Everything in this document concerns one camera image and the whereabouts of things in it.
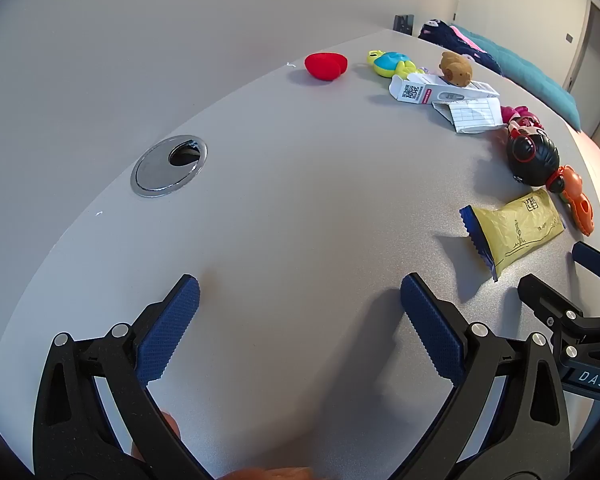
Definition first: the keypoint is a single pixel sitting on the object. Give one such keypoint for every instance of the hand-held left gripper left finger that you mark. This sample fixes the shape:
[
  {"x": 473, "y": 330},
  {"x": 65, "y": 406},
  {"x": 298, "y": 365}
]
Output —
[{"x": 177, "y": 320}]

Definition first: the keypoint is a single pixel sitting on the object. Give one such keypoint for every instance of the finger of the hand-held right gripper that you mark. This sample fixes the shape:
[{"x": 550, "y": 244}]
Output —
[
  {"x": 542, "y": 297},
  {"x": 595, "y": 257}
]

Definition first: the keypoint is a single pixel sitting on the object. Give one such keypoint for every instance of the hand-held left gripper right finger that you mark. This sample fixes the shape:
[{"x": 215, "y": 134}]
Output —
[{"x": 430, "y": 325}]

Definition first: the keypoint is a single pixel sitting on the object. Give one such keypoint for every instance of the orange and black toy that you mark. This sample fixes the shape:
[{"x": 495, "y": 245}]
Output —
[{"x": 575, "y": 195}]

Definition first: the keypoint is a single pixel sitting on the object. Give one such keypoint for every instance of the yellow snack packet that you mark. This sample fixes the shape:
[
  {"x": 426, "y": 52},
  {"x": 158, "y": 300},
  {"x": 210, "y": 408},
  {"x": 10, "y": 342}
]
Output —
[{"x": 515, "y": 230}]

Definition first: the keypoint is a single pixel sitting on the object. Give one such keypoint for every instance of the black-haired doll toy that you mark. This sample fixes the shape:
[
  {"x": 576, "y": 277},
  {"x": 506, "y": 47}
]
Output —
[{"x": 532, "y": 157}]

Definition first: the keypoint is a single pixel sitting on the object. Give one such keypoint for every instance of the lined paper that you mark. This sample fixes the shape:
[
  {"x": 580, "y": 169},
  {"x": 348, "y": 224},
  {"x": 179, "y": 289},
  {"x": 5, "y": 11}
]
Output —
[{"x": 472, "y": 115}]

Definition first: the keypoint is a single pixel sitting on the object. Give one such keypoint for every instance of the white cardboard box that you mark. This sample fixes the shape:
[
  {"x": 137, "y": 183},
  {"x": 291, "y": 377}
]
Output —
[{"x": 416, "y": 93}]

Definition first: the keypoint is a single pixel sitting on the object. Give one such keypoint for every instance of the brown capybara toy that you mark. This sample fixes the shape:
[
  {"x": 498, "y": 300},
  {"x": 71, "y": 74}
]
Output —
[{"x": 455, "y": 67}]

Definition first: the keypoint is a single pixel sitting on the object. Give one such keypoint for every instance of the green and blue toy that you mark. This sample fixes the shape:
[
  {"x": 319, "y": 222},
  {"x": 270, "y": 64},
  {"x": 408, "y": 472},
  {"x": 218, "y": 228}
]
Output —
[{"x": 387, "y": 61}]

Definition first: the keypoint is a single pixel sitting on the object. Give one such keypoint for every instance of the red heart-shaped toy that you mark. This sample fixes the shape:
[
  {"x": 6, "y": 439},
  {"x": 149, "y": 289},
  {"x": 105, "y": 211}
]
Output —
[{"x": 325, "y": 65}]

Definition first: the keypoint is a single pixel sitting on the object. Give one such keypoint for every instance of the person's left hand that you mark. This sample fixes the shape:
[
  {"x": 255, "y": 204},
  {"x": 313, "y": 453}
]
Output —
[{"x": 270, "y": 474}]

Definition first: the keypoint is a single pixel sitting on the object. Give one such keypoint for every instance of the teal pillow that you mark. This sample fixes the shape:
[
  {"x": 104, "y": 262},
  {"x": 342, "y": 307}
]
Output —
[{"x": 530, "y": 75}]

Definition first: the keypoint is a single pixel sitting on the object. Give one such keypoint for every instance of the dark navy patterned clothing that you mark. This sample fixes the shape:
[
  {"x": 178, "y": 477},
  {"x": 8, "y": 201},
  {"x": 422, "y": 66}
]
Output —
[{"x": 437, "y": 35}]

